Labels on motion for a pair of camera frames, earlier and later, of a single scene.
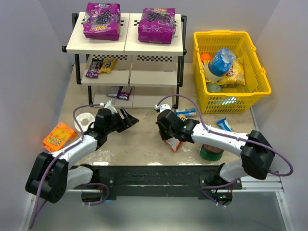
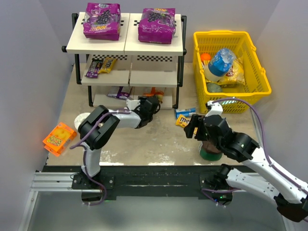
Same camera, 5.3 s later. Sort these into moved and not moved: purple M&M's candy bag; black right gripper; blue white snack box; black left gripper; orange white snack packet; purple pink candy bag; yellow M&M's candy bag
Moved: black right gripper; orange white snack packet; black left gripper
Not moved: purple pink candy bag; blue white snack box; yellow M&M's candy bag; purple M&M's candy bag
